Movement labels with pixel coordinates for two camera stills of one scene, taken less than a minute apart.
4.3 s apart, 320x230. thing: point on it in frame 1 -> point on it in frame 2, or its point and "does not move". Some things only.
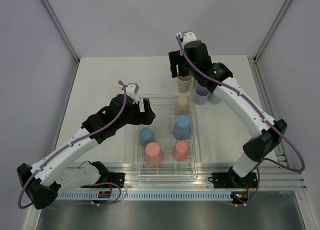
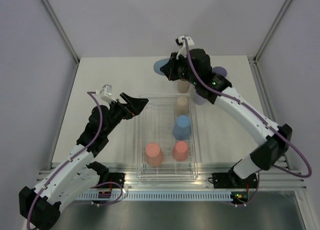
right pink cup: [180, 151] does not move
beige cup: [182, 106] does not move
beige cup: [184, 83] does not move
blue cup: [146, 136] -> [159, 63]
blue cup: [181, 130] does not move
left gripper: [143, 118] -> [134, 106]
